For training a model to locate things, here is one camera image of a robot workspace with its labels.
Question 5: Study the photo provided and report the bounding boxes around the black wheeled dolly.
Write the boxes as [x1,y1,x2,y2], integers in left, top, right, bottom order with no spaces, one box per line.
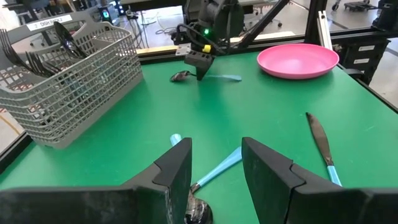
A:
[331,0,376,12]

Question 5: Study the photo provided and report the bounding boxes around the black knife with blue handle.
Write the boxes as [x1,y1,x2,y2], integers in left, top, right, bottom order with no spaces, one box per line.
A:
[169,133,183,147]
[305,111,343,187]

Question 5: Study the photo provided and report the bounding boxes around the white dish rack label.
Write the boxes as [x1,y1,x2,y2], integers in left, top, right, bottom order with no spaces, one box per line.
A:
[26,14,73,32]

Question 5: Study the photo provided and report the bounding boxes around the pink round plate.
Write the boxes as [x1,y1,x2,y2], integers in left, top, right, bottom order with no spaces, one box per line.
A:
[256,42,340,80]

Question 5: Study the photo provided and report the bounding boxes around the black drawer cabinet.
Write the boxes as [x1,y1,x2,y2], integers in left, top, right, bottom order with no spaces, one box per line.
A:
[334,37,392,85]

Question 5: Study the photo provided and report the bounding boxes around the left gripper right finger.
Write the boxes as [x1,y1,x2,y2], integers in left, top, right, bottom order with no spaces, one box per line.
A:
[241,136,398,224]

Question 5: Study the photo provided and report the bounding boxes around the black spoon with blue handle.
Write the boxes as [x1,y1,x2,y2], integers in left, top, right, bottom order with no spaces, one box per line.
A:
[169,70,243,83]
[185,146,243,224]
[53,21,90,60]

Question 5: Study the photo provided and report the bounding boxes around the grey plastic cutlery basket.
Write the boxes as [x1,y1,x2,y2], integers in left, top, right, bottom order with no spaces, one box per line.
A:
[0,11,144,149]

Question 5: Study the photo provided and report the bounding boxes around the white mounting bracket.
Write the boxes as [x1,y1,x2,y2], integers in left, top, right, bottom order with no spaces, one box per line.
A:
[175,42,192,57]

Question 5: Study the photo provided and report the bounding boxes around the green table mat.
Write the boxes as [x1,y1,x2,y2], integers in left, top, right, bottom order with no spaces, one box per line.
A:
[0,51,398,224]

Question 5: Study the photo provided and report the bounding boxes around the black fork with blue handle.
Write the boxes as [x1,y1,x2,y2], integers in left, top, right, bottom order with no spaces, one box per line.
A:
[24,50,47,78]
[39,58,63,77]
[0,27,27,71]

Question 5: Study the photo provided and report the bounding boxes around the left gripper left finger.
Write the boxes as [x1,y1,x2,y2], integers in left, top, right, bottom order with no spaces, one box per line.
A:
[0,137,193,224]

